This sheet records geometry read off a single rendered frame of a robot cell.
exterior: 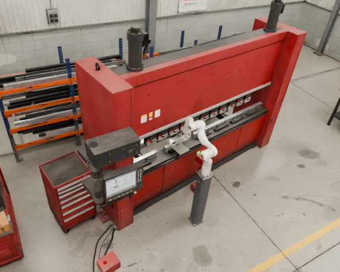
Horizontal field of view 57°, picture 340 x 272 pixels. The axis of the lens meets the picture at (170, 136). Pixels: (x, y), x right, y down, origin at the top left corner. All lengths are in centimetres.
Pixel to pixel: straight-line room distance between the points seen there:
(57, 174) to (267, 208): 326
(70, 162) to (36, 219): 115
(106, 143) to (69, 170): 126
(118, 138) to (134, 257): 196
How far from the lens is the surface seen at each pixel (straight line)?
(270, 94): 592
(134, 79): 352
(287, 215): 547
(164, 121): 421
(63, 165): 437
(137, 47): 350
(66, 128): 589
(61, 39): 789
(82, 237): 481
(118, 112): 335
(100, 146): 309
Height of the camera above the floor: 395
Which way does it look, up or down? 39 degrees down
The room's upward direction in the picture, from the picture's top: 5 degrees clockwise
